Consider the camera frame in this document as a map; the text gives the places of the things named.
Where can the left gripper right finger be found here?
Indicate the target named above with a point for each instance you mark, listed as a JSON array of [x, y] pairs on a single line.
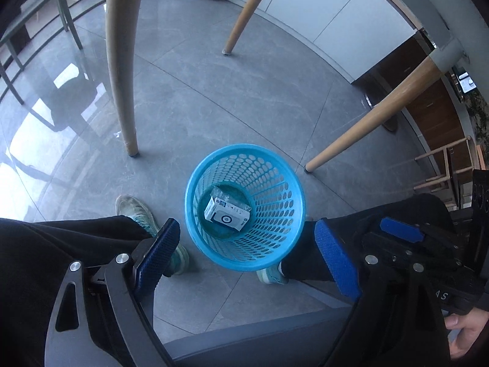
[[342, 269]]

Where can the dark green chair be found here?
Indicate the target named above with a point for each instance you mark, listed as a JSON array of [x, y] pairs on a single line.
[[44, 18]]

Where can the person's left shoe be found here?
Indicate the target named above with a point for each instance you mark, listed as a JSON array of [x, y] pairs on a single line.
[[139, 212]]

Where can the person's right hand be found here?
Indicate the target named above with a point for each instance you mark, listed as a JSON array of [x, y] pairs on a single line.
[[469, 328]]

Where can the clear plastic wrapper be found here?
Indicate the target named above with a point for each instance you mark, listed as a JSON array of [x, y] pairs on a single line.
[[218, 195]]

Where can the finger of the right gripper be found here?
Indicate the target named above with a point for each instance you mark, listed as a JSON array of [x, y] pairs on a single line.
[[402, 230]]

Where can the wooden chair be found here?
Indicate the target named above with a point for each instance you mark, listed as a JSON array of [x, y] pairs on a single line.
[[448, 178]]

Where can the blue plastic trash basket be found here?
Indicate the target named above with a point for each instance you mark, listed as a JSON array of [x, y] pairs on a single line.
[[263, 181]]

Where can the white HP cardboard box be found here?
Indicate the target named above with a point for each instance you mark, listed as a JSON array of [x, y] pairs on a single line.
[[226, 213]]

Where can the person's shoe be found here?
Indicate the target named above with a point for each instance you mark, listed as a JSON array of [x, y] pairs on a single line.
[[272, 275], [139, 212]]

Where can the round white table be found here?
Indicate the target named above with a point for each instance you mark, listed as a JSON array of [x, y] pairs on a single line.
[[121, 28]]

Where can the person's right shoe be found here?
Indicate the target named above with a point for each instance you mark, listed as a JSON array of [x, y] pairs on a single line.
[[272, 275]]

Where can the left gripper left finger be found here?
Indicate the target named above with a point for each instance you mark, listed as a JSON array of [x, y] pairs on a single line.
[[151, 258]]

